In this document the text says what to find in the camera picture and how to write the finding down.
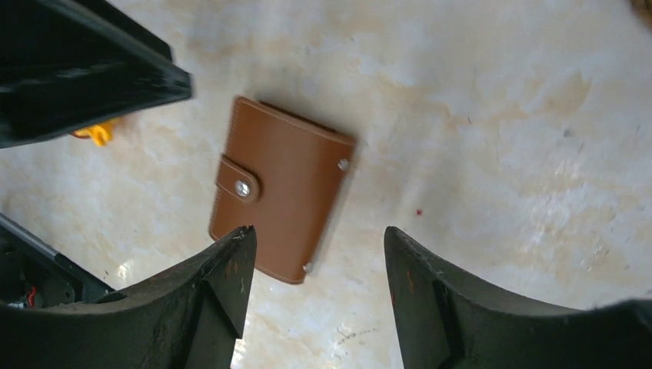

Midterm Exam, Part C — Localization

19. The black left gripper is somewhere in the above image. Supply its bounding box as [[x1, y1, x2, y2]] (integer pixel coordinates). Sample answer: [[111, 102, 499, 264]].
[[1, 1, 193, 148]]

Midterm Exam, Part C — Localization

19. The brown leather card holder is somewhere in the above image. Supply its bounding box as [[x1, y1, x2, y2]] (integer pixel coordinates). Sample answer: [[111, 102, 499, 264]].
[[208, 96, 356, 284]]

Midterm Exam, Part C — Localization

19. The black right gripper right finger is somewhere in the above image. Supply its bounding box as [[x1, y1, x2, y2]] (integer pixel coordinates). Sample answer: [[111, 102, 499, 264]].
[[384, 227, 651, 368]]

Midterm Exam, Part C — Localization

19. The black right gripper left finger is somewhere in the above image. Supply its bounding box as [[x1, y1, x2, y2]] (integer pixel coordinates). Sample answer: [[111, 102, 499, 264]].
[[1, 226, 257, 368]]

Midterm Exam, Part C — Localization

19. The yellow toy car block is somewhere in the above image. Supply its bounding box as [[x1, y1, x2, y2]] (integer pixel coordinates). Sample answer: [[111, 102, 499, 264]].
[[71, 118, 120, 147]]

